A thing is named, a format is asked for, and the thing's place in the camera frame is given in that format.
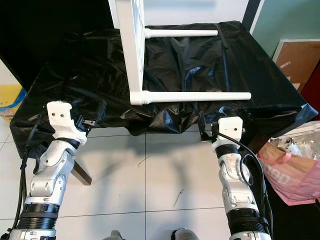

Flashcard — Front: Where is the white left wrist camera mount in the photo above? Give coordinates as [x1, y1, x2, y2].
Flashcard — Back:
[46, 100, 88, 146]

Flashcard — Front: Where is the white plastic table leg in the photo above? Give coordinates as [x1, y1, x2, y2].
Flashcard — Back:
[130, 91, 252, 106]
[144, 29, 219, 39]

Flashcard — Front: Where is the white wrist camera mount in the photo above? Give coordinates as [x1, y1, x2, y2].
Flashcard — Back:
[46, 100, 88, 146]
[211, 116, 244, 151]

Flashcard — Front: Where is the brown wooden table leg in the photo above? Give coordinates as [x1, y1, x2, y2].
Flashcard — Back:
[247, 134, 273, 155]
[71, 154, 93, 187]

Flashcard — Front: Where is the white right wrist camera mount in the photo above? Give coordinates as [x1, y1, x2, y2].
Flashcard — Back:
[211, 116, 244, 151]

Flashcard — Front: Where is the brown board with white edge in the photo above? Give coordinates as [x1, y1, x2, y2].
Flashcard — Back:
[272, 39, 320, 91]

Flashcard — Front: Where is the pink plastic bag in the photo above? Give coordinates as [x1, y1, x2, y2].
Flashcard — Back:
[257, 145, 320, 207]

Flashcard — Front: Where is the white plastic table top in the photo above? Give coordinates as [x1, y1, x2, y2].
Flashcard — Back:
[114, 0, 147, 107]

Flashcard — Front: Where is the dark red cloth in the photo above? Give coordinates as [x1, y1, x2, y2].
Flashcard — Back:
[300, 60, 320, 108]

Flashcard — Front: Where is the black plastic table cover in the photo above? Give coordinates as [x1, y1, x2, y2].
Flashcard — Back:
[10, 20, 318, 161]

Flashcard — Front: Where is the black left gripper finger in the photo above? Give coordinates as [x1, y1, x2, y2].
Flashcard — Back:
[94, 100, 107, 126]

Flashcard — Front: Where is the dark grey robot right foot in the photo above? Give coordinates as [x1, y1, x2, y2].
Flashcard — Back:
[171, 229, 201, 240]

